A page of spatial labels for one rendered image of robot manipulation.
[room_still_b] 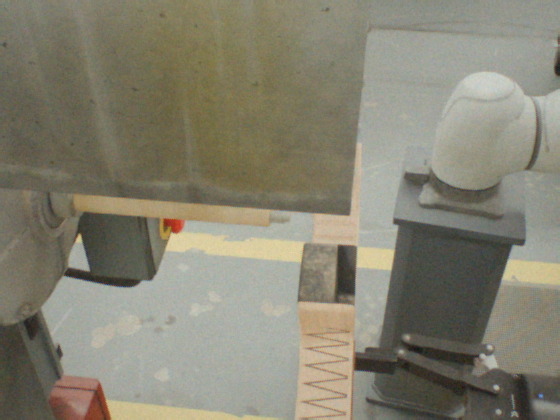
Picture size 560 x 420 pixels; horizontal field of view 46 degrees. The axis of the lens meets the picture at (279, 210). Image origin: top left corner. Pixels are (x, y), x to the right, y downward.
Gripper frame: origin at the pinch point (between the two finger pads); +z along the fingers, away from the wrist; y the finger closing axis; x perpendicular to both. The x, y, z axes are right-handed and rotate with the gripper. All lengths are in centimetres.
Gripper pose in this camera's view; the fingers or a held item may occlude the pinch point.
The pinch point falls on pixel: (355, 394)
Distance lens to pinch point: 72.3
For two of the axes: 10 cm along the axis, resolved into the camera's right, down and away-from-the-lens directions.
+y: 1.2, -7.7, 6.3
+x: -0.3, -6.4, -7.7
